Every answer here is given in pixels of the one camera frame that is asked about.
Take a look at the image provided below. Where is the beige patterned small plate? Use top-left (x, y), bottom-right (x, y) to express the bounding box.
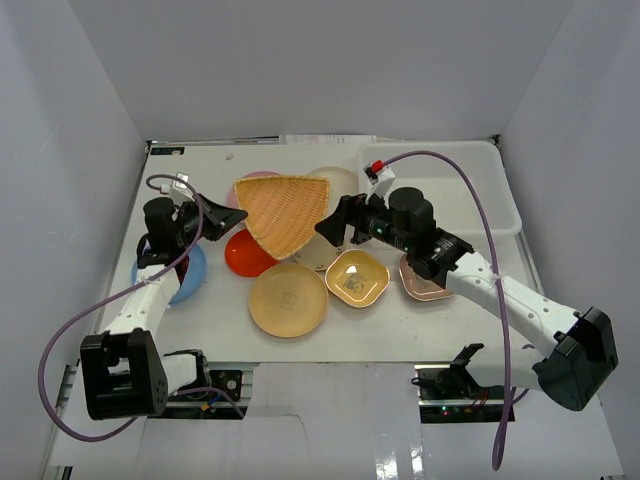
top-left (292, 233), bottom-right (342, 271)

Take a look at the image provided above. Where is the black label sticker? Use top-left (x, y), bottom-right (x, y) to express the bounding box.
top-left (149, 147), bottom-right (185, 156)

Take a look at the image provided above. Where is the pink round plate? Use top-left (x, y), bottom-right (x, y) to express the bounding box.
top-left (227, 171), bottom-right (279, 209)

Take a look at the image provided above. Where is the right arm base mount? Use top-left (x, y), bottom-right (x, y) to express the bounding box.
top-left (411, 343), bottom-right (505, 425)

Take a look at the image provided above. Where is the yellow round bear plate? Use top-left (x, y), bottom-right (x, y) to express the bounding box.
top-left (248, 264), bottom-right (329, 339)

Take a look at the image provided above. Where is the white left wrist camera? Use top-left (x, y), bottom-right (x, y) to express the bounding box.
top-left (160, 172), bottom-right (194, 206)

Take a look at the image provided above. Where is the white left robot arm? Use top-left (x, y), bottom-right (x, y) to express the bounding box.
top-left (80, 197), bottom-right (248, 420)

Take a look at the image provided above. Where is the yellow square panda dish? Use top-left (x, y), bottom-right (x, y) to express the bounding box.
top-left (324, 249), bottom-right (390, 309)

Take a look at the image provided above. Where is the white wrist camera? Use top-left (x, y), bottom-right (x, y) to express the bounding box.
top-left (364, 160), bottom-right (396, 202)
top-left (160, 172), bottom-right (194, 206)

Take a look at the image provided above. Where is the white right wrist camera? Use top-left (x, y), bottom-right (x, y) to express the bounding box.
top-left (364, 160), bottom-right (396, 202)

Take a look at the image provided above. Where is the white plastic bin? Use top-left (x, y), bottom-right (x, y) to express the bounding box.
top-left (357, 140), bottom-right (522, 244)

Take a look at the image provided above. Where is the woven bamboo fan tray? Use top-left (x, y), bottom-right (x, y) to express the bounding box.
top-left (239, 175), bottom-right (330, 260)

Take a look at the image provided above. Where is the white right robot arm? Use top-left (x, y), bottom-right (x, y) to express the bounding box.
top-left (315, 187), bottom-right (618, 411)

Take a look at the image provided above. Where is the blue round plate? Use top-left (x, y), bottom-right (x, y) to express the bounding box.
top-left (131, 243), bottom-right (208, 306)

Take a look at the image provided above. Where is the orange round plate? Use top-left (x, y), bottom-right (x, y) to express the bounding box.
top-left (224, 229), bottom-right (279, 278)

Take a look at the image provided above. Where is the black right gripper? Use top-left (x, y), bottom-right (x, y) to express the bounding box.
top-left (315, 187), bottom-right (413, 254)

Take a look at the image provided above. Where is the brown square panda dish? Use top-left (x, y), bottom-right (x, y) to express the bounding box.
top-left (398, 254), bottom-right (452, 302)

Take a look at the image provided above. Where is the cream white round plate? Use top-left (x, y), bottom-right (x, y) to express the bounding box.
top-left (308, 167), bottom-right (359, 212)

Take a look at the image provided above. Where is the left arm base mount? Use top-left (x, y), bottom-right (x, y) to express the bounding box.
top-left (161, 369), bottom-right (248, 420)

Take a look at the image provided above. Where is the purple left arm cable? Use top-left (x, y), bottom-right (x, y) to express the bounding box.
top-left (38, 173), bottom-right (246, 442)

